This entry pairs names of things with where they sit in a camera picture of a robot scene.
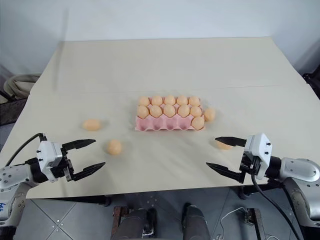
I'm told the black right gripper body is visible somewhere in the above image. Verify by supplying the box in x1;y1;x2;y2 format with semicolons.
239;149;262;185

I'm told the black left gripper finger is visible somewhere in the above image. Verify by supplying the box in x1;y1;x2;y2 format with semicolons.
72;161;107;182
61;138;97;154

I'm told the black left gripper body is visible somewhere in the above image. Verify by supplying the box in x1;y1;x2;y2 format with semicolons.
51;145;76;183

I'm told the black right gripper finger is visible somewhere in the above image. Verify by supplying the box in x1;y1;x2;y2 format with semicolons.
214;135;248;148
205;161;246;185

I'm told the pink egg tray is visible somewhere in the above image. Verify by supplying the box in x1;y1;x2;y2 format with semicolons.
134;99;207;132

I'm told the black table leg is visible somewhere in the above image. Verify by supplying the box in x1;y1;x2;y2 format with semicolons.
99;195;113;207
236;186;254;200

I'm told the rusty brown metal bar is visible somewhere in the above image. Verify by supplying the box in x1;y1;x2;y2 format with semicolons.
112;205;129;240
245;207;265;240

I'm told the dark rounded robot leg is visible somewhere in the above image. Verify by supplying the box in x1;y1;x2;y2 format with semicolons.
116;207;158;240
183;202;211;240

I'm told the beige fabric bag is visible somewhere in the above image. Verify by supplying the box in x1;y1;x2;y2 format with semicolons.
3;73;42;102

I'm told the dark chair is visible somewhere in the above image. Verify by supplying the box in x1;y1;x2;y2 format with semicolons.
301;71;320;99

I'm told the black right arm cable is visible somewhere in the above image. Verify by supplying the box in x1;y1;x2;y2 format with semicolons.
250;171;311;240

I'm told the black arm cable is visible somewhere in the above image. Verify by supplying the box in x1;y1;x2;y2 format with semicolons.
250;171;311;240
4;132;48;168

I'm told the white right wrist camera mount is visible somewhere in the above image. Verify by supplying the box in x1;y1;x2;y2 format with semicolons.
243;133;274;181

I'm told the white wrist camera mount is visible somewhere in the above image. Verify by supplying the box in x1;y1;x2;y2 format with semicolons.
36;140;63;183
243;133;274;181

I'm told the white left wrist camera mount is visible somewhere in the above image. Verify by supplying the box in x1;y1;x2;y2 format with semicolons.
36;140;63;183

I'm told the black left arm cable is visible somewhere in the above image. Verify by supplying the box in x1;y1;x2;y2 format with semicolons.
4;132;48;168

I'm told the thin white floor cable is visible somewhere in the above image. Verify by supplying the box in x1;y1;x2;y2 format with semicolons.
216;206;247;240

